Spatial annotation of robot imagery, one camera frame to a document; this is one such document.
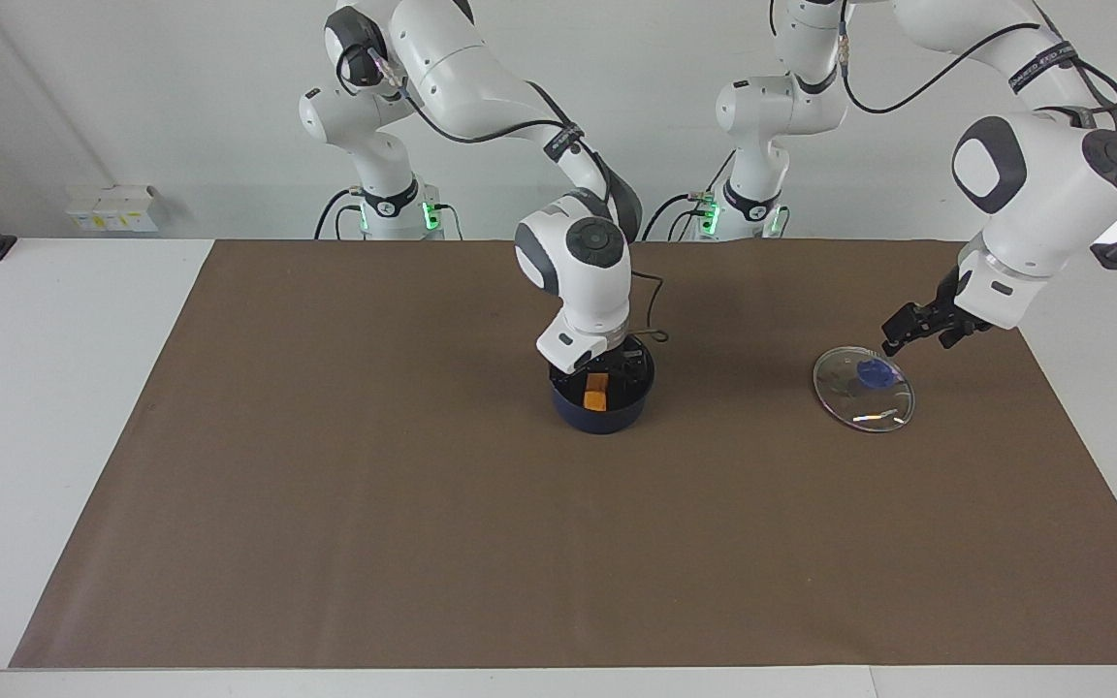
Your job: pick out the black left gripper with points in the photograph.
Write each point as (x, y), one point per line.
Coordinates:
(941, 310)

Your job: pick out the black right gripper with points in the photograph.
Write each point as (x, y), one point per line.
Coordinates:
(634, 364)

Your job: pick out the yellow corn cob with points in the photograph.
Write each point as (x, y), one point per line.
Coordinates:
(595, 397)

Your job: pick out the glass lid with purple knob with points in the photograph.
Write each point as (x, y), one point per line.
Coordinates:
(849, 397)

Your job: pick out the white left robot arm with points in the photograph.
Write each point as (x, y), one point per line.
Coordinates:
(1034, 213)

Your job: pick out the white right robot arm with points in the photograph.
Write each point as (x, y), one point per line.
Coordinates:
(578, 281)

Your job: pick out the brown table mat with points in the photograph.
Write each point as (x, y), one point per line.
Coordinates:
(326, 485)

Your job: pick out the white wall socket box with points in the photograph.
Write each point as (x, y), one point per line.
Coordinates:
(129, 208)
(83, 218)

